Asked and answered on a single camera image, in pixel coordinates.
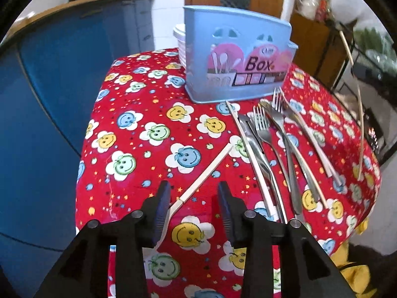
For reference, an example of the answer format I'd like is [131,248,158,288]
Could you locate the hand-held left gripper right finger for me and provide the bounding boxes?
[216,181,357,298]

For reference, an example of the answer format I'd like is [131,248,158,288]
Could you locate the blue plastic utensil box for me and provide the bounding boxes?
[183,5,299,104]

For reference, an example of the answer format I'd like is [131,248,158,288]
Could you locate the yellow cloth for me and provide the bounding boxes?
[335,220,383,298]

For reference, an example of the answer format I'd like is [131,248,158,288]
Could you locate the red smiley print tablecloth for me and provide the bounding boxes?
[74,48,382,298]

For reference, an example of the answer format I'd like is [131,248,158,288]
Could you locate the clear plastic bag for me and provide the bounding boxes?
[295,0,330,22]

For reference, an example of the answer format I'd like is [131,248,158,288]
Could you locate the black wire rack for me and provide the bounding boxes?
[329,22,397,162]

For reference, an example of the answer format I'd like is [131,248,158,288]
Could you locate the wooden side cabinet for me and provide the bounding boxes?
[290,12,348,90]

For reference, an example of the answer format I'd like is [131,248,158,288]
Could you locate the blue kitchen cabinet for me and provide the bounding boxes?
[0,0,156,255]

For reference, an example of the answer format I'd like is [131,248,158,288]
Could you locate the large white plastic bag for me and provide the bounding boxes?
[330,0,377,27]

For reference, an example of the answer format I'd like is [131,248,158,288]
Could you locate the white plastic basket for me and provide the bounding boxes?
[173,23,188,69]

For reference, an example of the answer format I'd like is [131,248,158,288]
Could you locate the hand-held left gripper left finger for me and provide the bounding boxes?
[33,180,172,298]

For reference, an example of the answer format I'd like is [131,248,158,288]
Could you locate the black electronic device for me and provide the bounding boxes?
[364,109,387,153]

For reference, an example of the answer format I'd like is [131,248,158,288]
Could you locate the bag of green vegetables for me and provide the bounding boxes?
[354,26,397,78]

